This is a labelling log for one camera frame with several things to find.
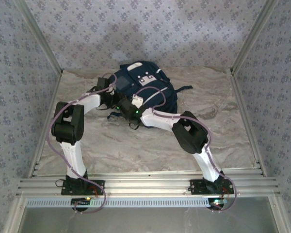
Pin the navy blue backpack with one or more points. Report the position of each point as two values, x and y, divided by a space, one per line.
155 97

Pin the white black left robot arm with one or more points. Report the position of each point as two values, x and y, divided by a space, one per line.
70 157

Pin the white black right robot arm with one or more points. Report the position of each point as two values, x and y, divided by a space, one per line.
160 119

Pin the black left controller board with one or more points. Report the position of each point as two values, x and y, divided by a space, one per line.
81 202

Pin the black controller board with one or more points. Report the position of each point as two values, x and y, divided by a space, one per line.
81 202
217 202

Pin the grey metal panel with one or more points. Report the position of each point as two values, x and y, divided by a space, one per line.
145 221

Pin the black right controller board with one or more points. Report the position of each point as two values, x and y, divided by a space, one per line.
217 202

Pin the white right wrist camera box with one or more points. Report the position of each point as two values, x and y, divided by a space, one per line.
137 100

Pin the aluminium side rail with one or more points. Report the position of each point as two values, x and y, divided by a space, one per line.
44 126
247 126

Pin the aluminium front rail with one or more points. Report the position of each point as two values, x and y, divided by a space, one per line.
145 184

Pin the aluminium frame post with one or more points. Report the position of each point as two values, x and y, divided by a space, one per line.
254 36
36 36

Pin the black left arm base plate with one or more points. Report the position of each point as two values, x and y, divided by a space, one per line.
68 190

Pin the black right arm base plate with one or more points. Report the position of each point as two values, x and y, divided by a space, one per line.
196 188

